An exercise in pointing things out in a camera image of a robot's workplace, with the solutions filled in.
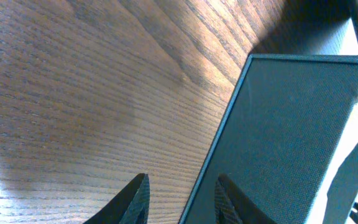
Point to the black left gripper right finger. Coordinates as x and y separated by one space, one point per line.
232 206

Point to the black gift box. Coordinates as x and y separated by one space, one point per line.
289 135

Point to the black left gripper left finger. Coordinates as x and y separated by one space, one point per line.
129 206

